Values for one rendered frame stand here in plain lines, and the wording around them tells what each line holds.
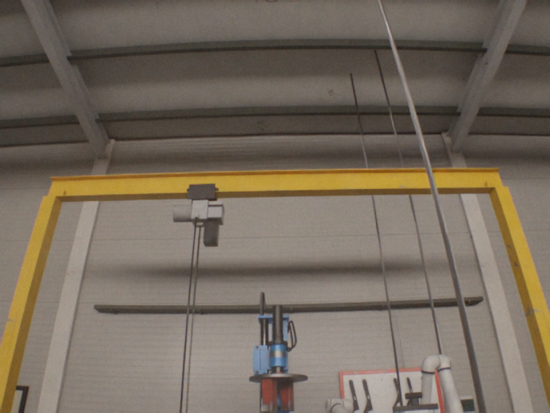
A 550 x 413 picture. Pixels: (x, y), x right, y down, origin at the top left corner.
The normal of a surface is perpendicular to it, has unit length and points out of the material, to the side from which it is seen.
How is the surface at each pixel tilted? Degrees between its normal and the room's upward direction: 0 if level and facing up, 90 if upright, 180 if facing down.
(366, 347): 90
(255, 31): 173
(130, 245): 90
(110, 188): 90
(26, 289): 90
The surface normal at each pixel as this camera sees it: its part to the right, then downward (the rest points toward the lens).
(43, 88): 0.01, 0.81
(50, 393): -0.01, -0.49
